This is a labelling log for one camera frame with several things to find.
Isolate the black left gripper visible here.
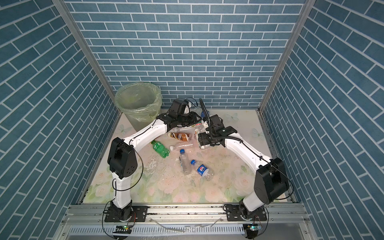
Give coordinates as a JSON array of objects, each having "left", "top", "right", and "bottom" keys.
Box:
[{"left": 175, "top": 110, "right": 202, "bottom": 127}]

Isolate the brown Nescafe coffee bottle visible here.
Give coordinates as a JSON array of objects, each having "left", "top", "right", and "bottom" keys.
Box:
[{"left": 168, "top": 132, "right": 192, "bottom": 142}]

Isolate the clear bottle red label yellow cap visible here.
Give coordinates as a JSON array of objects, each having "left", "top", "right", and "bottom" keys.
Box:
[{"left": 195, "top": 123, "right": 206, "bottom": 136}]

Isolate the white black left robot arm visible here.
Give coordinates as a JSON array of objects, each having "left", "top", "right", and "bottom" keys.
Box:
[{"left": 107, "top": 100, "right": 202, "bottom": 222}]

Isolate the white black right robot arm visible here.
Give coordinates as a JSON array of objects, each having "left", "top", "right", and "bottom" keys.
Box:
[{"left": 198, "top": 115, "right": 290, "bottom": 219}]

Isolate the mesh bin with green bag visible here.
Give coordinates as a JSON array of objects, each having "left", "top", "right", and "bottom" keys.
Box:
[{"left": 115, "top": 82, "right": 163, "bottom": 132}]

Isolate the blue label Pocari bottle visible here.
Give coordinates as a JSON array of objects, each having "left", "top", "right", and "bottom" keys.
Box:
[{"left": 201, "top": 110, "right": 210, "bottom": 118}]

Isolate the crushed clear bottle white cap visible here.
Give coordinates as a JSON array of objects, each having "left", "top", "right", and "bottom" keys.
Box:
[{"left": 170, "top": 142, "right": 195, "bottom": 151}]

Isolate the green soda bottle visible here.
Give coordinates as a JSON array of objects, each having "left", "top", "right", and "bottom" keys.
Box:
[{"left": 151, "top": 140, "right": 170, "bottom": 159}]

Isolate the Pepsi bottle blue label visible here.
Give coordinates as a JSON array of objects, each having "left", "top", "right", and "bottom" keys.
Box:
[{"left": 191, "top": 160, "right": 214, "bottom": 181}]

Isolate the clear bottle blue cap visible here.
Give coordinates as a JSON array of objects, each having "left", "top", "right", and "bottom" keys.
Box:
[{"left": 179, "top": 149, "right": 191, "bottom": 175}]

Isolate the black corrugated cable hose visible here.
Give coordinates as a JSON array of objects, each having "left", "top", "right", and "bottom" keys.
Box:
[{"left": 199, "top": 98, "right": 215, "bottom": 142}]

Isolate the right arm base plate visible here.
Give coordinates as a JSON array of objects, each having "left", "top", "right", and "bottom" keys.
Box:
[{"left": 223, "top": 204, "right": 267, "bottom": 222}]

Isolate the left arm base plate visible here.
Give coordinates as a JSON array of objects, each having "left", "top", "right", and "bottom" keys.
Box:
[{"left": 104, "top": 204, "right": 148, "bottom": 223}]

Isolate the aluminium mounting rail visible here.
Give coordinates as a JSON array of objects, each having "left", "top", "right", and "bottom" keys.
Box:
[{"left": 63, "top": 203, "right": 309, "bottom": 226}]

